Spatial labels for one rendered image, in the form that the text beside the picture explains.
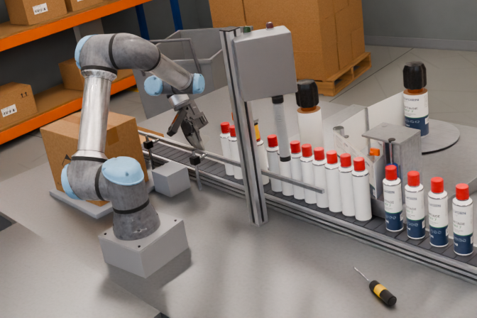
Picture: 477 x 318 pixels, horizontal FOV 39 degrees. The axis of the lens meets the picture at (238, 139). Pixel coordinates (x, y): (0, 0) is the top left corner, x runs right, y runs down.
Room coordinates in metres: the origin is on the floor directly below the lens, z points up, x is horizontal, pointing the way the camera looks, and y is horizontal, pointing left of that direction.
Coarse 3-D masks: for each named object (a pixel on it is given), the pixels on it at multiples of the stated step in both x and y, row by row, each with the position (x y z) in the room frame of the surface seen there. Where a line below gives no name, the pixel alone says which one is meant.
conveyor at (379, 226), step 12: (156, 144) 2.71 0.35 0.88; (168, 156) 2.56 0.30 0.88; (180, 156) 2.54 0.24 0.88; (204, 168) 2.38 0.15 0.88; (216, 168) 2.37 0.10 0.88; (240, 180) 2.23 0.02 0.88; (264, 192) 2.11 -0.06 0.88; (300, 204) 1.98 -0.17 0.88; (336, 216) 1.86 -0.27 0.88; (372, 216) 1.83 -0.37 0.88; (372, 228) 1.76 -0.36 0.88; (384, 228) 1.75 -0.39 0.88; (408, 240) 1.67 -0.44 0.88; (420, 240) 1.66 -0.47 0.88; (444, 252) 1.58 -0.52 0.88; (468, 264) 1.51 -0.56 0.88
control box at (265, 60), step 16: (256, 32) 1.99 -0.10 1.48; (272, 32) 1.96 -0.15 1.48; (288, 32) 1.93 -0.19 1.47; (240, 48) 1.92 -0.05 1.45; (256, 48) 1.93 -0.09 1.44; (272, 48) 1.93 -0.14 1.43; (288, 48) 1.93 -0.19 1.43; (240, 64) 1.92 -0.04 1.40; (256, 64) 1.92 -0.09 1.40; (272, 64) 1.93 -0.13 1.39; (288, 64) 1.93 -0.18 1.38; (240, 80) 1.92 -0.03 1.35; (256, 80) 1.92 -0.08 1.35; (272, 80) 1.93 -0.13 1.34; (288, 80) 1.93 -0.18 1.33; (256, 96) 1.92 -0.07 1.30; (272, 96) 1.93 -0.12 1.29
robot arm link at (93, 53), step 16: (80, 48) 2.14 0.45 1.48; (96, 48) 2.12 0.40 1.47; (80, 64) 2.14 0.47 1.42; (96, 64) 2.09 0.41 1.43; (112, 64) 2.10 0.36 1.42; (96, 80) 2.08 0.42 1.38; (112, 80) 2.13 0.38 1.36; (96, 96) 2.05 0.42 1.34; (96, 112) 2.03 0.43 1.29; (80, 128) 2.02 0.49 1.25; (96, 128) 2.00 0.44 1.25; (80, 144) 1.98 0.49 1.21; (96, 144) 1.98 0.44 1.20; (80, 160) 1.93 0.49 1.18; (96, 160) 1.94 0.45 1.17; (64, 176) 1.93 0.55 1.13; (80, 176) 1.91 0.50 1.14; (80, 192) 1.89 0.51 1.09
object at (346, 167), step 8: (344, 160) 1.85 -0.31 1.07; (344, 168) 1.85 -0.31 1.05; (352, 168) 1.85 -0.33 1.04; (344, 176) 1.85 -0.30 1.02; (344, 184) 1.85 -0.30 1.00; (344, 192) 1.85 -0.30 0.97; (352, 192) 1.84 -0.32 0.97; (344, 200) 1.85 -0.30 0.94; (352, 200) 1.84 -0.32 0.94; (344, 208) 1.85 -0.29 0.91; (352, 208) 1.84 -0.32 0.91; (352, 216) 1.84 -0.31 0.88
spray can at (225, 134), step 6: (222, 126) 2.28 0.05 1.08; (228, 126) 2.28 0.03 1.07; (222, 132) 2.29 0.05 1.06; (228, 132) 2.28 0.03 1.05; (222, 138) 2.28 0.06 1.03; (222, 144) 2.28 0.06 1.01; (228, 144) 2.27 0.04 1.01; (222, 150) 2.29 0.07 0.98; (228, 150) 2.27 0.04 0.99; (228, 156) 2.27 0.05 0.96; (228, 168) 2.28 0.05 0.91; (228, 174) 2.28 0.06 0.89
